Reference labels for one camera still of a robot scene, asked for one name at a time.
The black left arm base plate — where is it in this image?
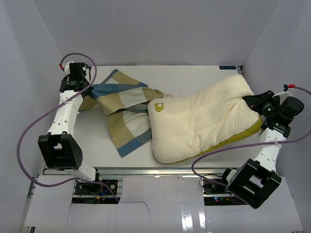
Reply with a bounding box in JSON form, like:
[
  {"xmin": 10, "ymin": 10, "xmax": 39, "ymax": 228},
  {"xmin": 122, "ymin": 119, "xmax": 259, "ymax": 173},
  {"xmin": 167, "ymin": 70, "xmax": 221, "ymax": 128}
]
[{"xmin": 73, "ymin": 180, "xmax": 118, "ymax": 196}]

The blue beige white checked pillowcase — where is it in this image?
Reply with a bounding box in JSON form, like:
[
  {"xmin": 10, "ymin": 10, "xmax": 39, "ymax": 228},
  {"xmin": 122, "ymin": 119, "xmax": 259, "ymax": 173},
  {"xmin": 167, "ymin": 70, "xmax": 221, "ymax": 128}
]
[{"xmin": 79, "ymin": 69, "xmax": 167, "ymax": 157}]

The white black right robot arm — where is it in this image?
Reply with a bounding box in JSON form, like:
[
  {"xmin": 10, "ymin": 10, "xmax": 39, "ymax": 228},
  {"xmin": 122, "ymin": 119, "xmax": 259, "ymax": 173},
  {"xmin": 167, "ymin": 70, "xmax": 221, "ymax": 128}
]
[{"xmin": 219, "ymin": 91, "xmax": 304, "ymax": 209}]

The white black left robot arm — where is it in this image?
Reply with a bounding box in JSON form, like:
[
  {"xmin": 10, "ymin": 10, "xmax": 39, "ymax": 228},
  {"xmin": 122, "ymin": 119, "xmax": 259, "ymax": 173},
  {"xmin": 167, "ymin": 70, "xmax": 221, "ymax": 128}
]
[{"xmin": 38, "ymin": 61, "xmax": 103, "ymax": 194}]

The white pillow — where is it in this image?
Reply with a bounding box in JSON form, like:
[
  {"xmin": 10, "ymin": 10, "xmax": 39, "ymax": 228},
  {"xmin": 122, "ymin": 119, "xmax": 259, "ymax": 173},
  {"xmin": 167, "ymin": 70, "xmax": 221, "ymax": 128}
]
[{"xmin": 148, "ymin": 74, "xmax": 262, "ymax": 164}]

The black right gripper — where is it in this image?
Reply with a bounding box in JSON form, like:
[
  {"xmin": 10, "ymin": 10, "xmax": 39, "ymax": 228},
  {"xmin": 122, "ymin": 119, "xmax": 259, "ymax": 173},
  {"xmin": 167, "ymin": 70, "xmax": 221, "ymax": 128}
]
[{"xmin": 242, "ymin": 90, "xmax": 278, "ymax": 118}]

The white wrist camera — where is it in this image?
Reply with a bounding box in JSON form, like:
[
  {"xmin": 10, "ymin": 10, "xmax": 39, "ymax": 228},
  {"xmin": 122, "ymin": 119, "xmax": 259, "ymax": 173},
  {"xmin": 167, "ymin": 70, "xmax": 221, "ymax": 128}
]
[
  {"xmin": 273, "ymin": 84, "xmax": 295, "ymax": 98},
  {"xmin": 59, "ymin": 61, "xmax": 74, "ymax": 75}
]

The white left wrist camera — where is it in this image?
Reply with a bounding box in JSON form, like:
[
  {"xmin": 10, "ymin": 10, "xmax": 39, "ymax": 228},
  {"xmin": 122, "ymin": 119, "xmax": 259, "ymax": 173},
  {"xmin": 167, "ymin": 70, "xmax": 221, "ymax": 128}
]
[{"xmin": 59, "ymin": 61, "xmax": 74, "ymax": 75}]

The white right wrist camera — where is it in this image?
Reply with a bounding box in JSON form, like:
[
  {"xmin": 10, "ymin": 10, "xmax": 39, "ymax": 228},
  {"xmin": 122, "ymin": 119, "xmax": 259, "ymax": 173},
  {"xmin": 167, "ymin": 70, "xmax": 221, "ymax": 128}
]
[{"xmin": 273, "ymin": 84, "xmax": 295, "ymax": 98}]

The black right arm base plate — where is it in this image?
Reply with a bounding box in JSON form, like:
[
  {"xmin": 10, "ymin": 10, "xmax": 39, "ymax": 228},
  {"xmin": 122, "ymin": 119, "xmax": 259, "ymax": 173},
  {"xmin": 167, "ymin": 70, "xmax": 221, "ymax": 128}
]
[{"xmin": 199, "ymin": 179, "xmax": 239, "ymax": 200}]

